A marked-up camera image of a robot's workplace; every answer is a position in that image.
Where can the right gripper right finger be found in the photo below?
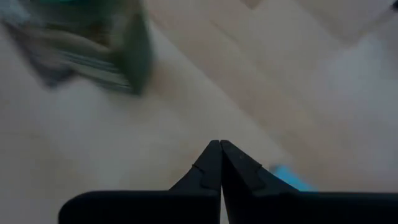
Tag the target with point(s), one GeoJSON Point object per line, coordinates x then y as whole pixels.
{"type": "Point", "coordinates": [280, 208]}

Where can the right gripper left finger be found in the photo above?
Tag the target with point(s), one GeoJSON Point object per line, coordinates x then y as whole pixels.
{"type": "Point", "coordinates": [186, 207]}

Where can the green-lid oregano glass jar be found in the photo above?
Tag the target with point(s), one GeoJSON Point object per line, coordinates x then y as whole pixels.
{"type": "Point", "coordinates": [133, 56]}

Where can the Yellowstone waterfall book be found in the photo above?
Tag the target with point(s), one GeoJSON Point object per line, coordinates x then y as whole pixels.
{"type": "Point", "coordinates": [289, 179]}

